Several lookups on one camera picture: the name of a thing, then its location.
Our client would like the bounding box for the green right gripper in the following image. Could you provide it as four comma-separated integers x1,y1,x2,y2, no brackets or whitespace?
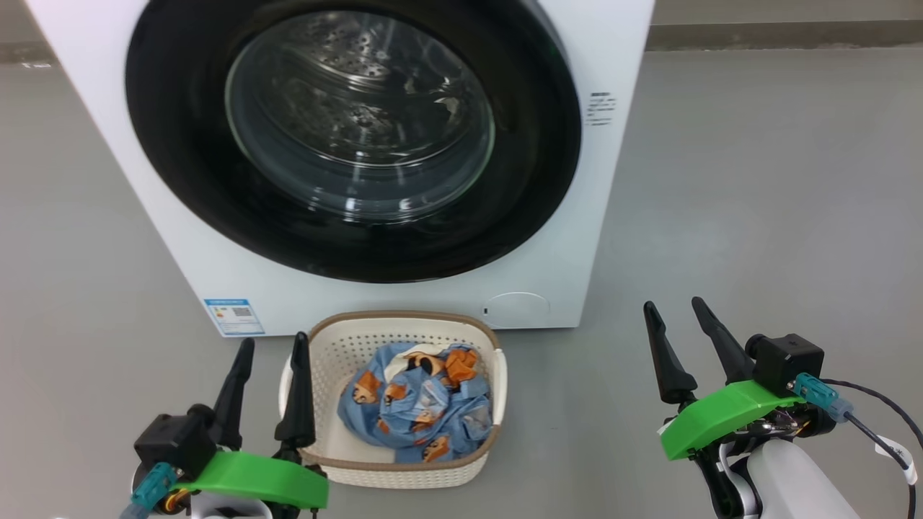
643,296,837,461

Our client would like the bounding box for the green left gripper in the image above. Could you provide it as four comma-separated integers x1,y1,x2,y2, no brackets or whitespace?
172,332,330,510

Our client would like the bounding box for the blue garment with orange print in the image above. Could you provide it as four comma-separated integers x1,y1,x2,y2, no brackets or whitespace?
337,342,494,463

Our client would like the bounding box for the black round glass washer door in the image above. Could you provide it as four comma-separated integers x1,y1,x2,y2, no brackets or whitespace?
125,0,582,283

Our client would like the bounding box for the cream perforated laundry basket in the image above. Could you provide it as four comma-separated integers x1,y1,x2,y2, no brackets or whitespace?
279,311,508,489

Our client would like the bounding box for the white front-load washing machine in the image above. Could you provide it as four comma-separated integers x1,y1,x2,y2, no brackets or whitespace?
25,0,655,338

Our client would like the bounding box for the blue energy label sticker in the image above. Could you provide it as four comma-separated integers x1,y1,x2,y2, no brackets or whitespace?
203,298,265,337

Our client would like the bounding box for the round white filter cover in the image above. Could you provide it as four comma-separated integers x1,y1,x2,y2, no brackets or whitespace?
483,291,552,327

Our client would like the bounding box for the teal right cable connector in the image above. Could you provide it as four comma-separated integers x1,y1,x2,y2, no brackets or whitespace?
793,373,855,422

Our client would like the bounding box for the teal cable connector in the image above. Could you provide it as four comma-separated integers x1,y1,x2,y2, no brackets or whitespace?
119,461,178,519
793,373,855,422

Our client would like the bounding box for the teal left cable connector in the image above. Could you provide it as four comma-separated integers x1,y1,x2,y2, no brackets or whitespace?
119,461,178,519

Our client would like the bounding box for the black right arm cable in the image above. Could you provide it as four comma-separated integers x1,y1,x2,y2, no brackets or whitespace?
822,378,923,519

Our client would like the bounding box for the white cable tag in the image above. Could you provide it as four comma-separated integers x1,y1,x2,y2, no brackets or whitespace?
875,435,918,485

